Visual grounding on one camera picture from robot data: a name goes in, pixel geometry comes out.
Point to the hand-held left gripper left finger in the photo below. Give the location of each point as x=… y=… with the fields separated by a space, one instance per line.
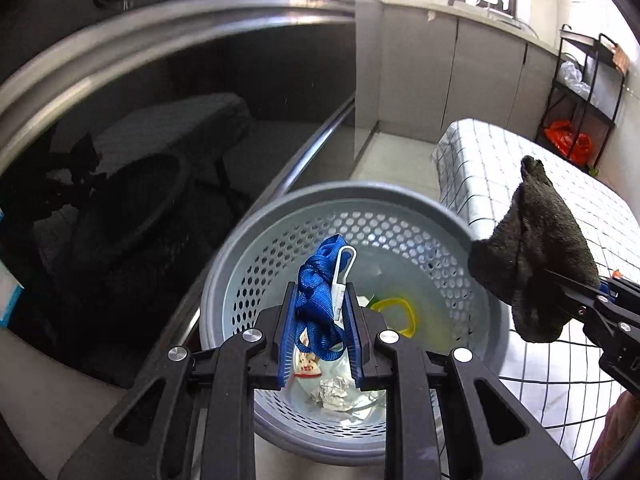
x=287 y=340

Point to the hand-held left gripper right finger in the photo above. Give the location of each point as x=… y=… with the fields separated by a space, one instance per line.
x=355 y=340

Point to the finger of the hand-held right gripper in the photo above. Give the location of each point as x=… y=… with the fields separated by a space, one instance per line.
x=580 y=285
x=607 y=325

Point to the white red printed snack packet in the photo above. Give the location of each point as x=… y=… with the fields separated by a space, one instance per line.
x=307 y=367

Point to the dark sock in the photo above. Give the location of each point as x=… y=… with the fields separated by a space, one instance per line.
x=535 y=245

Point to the grey perforated plastic basket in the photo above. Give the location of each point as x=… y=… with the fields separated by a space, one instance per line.
x=400 y=200

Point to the person's right forearm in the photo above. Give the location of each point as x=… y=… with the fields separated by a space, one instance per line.
x=620 y=435

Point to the crumpled paper ball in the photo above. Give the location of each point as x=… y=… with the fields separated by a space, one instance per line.
x=332 y=392

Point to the orange plastic bag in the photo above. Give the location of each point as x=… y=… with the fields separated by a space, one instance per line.
x=567 y=142

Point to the black metal rack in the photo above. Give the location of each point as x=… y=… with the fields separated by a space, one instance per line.
x=550 y=85

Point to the washing machine door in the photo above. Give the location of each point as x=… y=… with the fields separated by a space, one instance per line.
x=150 y=185

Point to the white plastic bag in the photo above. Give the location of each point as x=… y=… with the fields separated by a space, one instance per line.
x=572 y=75

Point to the grey kitchen cabinet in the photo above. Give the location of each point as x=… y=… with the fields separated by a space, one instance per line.
x=480 y=75

